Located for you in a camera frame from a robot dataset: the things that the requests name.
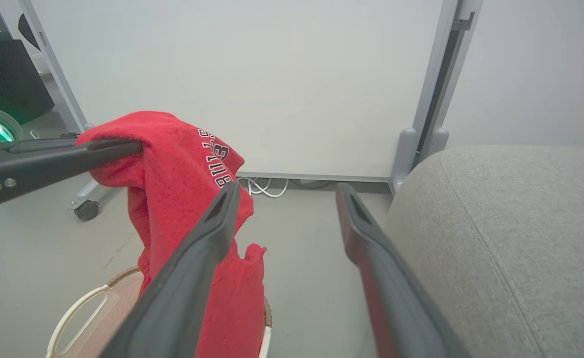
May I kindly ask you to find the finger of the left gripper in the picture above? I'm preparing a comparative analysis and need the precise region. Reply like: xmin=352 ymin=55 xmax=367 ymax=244
xmin=0 ymin=137 xmax=81 ymax=154
xmin=0 ymin=140 xmax=143 ymax=204

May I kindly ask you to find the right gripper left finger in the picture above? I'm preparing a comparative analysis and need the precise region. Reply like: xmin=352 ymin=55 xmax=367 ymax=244
xmin=98 ymin=181 xmax=242 ymax=358

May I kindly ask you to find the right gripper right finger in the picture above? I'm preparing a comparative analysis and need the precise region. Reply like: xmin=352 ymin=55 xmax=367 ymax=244
xmin=335 ymin=182 xmax=472 ymax=358

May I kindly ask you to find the red and white shirt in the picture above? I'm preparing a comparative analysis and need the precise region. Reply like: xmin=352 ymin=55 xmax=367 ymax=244
xmin=76 ymin=110 xmax=268 ymax=358

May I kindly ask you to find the cream plastic laundry basket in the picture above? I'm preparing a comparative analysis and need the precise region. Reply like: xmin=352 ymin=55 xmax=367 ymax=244
xmin=46 ymin=266 xmax=273 ymax=358

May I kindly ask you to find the black box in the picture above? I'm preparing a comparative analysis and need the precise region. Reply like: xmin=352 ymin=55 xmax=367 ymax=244
xmin=0 ymin=32 xmax=56 ymax=126

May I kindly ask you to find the grey caster leg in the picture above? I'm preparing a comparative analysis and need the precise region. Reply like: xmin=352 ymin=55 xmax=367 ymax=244
xmin=68 ymin=178 xmax=123 ymax=222

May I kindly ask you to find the white partition panel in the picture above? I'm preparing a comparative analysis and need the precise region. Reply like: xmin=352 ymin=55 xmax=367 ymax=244
xmin=0 ymin=0 xmax=452 ymax=182

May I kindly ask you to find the white cable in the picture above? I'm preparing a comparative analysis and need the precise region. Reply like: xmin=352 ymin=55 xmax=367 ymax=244
xmin=236 ymin=177 xmax=291 ymax=199

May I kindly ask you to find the grey partition post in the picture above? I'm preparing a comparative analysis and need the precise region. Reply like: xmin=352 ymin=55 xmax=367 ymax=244
xmin=390 ymin=0 xmax=484 ymax=194

